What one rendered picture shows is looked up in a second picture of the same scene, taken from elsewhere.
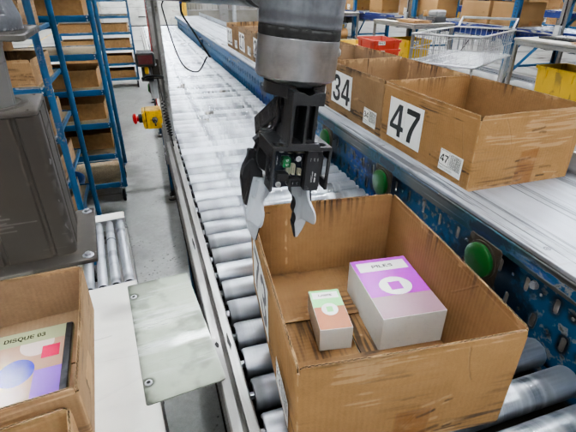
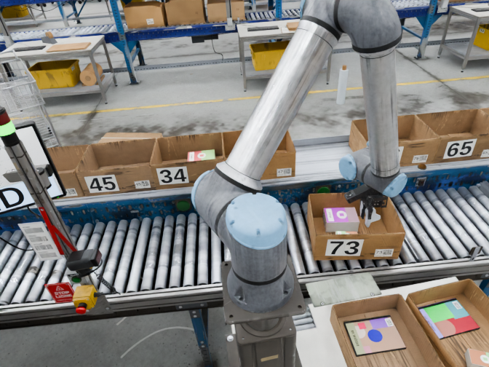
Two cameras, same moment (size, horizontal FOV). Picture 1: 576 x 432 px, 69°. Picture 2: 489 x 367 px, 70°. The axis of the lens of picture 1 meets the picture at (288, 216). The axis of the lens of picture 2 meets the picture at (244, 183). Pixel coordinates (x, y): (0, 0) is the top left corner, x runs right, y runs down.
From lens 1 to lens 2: 1.58 m
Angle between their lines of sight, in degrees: 61
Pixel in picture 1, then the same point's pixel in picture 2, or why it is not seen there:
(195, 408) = not seen: outside the picture
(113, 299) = (323, 312)
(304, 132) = not seen: hidden behind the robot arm
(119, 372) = not seen: hidden behind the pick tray
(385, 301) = (350, 219)
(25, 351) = (362, 335)
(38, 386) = (380, 325)
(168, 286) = (316, 290)
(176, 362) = (362, 286)
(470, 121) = (290, 154)
